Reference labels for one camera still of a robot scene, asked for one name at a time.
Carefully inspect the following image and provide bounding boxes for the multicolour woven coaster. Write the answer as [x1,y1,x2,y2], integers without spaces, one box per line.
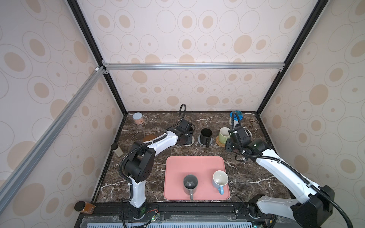
[184,141,194,146]

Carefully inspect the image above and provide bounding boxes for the green mug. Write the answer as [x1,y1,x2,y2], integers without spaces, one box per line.
[219,127,230,138]

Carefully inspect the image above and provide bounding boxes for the black mug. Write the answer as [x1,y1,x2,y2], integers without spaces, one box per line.
[186,126,195,137]
[200,128,213,137]

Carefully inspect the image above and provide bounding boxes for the blue woven coaster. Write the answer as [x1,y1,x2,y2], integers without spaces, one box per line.
[198,135,213,148]

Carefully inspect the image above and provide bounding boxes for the brown wooden coaster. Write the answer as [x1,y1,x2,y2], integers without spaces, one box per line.
[142,134,157,142]

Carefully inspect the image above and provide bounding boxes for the blue handled white mug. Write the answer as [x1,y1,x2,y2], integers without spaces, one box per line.
[212,170,229,195]

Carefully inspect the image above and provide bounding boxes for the grey mug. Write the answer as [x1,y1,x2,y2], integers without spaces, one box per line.
[183,174,198,200]

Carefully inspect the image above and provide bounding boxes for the rattan woven coaster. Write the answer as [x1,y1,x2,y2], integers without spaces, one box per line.
[216,135,229,147]

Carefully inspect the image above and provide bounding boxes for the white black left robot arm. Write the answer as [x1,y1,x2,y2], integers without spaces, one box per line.
[118,104,195,218]

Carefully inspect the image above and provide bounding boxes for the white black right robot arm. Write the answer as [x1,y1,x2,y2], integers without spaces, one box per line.
[225,111,353,228]

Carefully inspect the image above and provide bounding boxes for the pink plastic tray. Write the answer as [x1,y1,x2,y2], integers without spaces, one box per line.
[163,156,231,200]

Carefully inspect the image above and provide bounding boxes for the white cup blue lid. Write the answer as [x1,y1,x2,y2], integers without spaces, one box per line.
[229,110,243,125]

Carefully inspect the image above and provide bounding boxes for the pink jar grey lid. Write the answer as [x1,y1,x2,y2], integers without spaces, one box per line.
[133,112,144,125]

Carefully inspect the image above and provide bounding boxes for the small bottle black cap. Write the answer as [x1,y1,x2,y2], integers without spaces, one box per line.
[110,143,124,157]

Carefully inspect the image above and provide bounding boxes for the amber jar black lid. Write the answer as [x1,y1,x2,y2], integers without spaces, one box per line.
[74,201,96,215]

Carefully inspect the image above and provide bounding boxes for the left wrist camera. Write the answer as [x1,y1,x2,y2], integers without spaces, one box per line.
[175,119,193,135]

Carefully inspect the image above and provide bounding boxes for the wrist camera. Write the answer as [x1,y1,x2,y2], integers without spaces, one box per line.
[231,126,252,146]
[175,119,193,135]

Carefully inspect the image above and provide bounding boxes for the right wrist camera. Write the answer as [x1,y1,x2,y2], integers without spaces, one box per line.
[231,126,252,146]

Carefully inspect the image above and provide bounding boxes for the silver aluminium frame bar rear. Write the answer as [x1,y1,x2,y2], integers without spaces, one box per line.
[104,62,285,71]

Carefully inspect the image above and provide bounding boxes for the silver aluminium frame bar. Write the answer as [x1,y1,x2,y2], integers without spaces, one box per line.
[1,66,106,213]
[104,62,285,71]

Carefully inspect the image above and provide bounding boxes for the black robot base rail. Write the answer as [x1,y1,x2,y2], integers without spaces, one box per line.
[75,202,278,228]

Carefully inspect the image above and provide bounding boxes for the silver aluminium frame bar left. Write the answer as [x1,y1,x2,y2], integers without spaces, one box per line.
[1,66,106,213]

